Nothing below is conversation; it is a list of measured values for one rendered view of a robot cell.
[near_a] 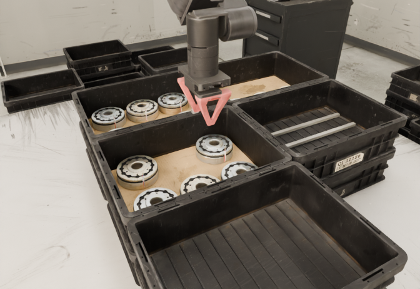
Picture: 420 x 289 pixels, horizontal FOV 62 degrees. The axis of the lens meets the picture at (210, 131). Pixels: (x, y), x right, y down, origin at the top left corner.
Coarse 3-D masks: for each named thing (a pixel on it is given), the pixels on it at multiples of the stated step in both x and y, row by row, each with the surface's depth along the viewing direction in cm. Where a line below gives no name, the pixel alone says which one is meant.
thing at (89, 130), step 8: (168, 72) 121; (176, 72) 121; (128, 80) 115; (136, 80) 116; (88, 88) 110; (96, 88) 110; (72, 96) 106; (80, 104) 101; (216, 104) 101; (80, 112) 98; (88, 120) 94; (160, 120) 94; (88, 128) 90; (128, 128) 90; (88, 136) 89; (96, 136) 87
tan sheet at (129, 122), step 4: (188, 104) 122; (188, 108) 120; (124, 112) 118; (160, 112) 118; (160, 116) 115; (164, 116) 115; (128, 120) 113; (152, 120) 113; (124, 124) 111; (128, 124) 111; (132, 124) 111; (92, 128) 109; (96, 132) 107; (100, 132) 107; (104, 132) 107
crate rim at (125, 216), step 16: (208, 112) 98; (144, 128) 90; (256, 128) 91; (96, 144) 84; (272, 144) 84; (288, 160) 79; (112, 176) 74; (240, 176) 74; (112, 192) 70; (192, 192) 70; (144, 208) 66
